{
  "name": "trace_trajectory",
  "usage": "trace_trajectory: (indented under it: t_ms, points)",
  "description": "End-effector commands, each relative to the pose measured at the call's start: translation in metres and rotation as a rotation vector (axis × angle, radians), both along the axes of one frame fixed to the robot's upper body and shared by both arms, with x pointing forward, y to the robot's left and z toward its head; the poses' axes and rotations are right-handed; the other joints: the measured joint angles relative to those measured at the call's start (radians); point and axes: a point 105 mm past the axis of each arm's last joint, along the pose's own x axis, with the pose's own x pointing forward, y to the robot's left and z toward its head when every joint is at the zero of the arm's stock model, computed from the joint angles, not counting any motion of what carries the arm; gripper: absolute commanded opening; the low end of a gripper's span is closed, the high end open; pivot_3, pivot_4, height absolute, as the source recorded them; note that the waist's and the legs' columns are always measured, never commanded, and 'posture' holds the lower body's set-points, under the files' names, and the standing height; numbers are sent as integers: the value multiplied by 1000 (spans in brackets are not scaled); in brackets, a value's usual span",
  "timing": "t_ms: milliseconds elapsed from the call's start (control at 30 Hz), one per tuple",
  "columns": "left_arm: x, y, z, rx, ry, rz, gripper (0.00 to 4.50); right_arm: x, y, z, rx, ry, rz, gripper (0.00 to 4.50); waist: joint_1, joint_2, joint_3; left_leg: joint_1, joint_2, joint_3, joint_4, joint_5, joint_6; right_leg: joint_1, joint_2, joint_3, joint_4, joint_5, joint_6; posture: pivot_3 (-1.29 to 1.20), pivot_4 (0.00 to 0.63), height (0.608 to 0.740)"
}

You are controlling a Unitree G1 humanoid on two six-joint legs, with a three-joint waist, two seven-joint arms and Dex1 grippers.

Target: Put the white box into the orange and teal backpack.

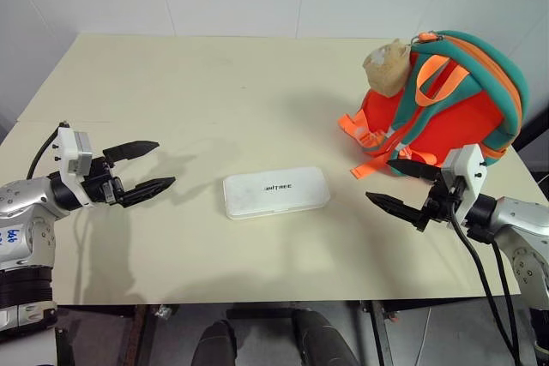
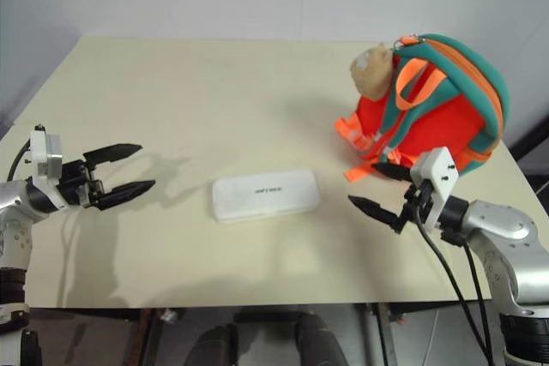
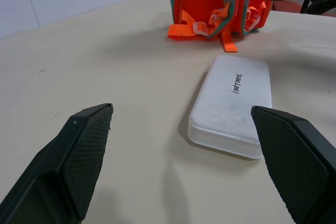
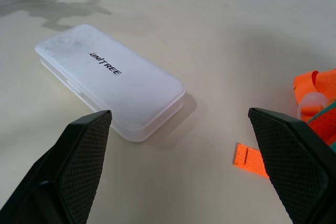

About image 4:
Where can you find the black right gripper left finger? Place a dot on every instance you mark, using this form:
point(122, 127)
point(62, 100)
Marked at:
point(65, 171)

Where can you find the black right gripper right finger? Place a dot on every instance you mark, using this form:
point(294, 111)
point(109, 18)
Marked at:
point(296, 166)

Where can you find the translucent white plastic case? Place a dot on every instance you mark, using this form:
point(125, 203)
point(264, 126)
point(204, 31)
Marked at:
point(110, 77)

